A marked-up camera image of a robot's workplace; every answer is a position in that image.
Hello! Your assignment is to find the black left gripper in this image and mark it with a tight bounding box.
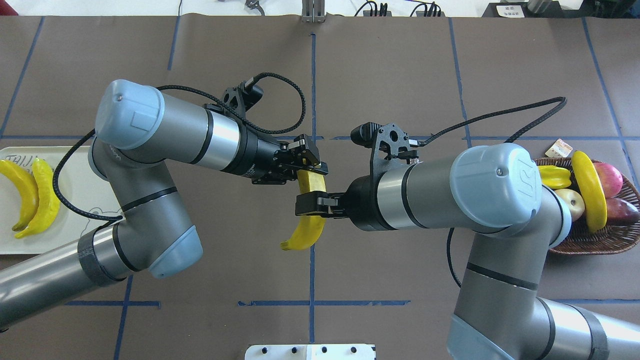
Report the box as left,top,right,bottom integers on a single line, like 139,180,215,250
222,125,329,185

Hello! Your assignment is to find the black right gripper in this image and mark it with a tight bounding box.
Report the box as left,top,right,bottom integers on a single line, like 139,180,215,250
295,175,391,231

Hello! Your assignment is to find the yellow banana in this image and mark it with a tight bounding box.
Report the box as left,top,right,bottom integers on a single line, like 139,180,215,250
571,151,608,233
0,159,39,232
279,170,326,251
14,157,61,239

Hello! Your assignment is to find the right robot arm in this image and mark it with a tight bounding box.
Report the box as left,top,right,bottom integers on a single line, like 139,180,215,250
295,143,639,360

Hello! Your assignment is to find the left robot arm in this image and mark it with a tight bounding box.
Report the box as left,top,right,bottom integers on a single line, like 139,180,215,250
0,72,328,331

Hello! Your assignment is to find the brown wicker basket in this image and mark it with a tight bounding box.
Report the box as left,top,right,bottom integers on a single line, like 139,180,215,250
534,157,640,256

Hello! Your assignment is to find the yellow star fruit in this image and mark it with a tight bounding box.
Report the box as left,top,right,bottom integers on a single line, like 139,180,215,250
537,165,572,190

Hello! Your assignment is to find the white paper price tag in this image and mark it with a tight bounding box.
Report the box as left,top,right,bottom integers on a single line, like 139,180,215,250
544,138,574,158

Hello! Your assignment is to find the pale peach fruit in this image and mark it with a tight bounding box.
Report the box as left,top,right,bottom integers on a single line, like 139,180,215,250
554,187,586,223

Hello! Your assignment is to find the red pink apple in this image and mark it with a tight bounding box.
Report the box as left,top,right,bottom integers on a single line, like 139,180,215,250
593,162,624,198

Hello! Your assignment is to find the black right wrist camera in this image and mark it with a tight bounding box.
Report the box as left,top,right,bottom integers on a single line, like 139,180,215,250
350,121,419,180

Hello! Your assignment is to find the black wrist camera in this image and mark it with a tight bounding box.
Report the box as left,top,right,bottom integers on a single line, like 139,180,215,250
350,121,419,180
222,83,264,116

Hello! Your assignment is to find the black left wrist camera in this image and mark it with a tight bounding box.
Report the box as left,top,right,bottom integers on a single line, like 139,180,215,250
222,83,264,116

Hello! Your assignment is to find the aluminium frame post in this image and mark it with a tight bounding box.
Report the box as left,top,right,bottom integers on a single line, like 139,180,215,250
301,0,327,24

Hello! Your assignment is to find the black right camera cable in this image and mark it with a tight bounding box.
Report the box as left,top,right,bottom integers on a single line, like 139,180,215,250
415,96,568,289

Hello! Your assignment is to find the black camera cable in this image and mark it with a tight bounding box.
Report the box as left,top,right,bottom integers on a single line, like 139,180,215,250
52,72,307,222
415,96,568,289

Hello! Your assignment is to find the black left camera cable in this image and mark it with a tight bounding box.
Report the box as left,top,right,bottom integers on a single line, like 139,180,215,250
52,72,307,222

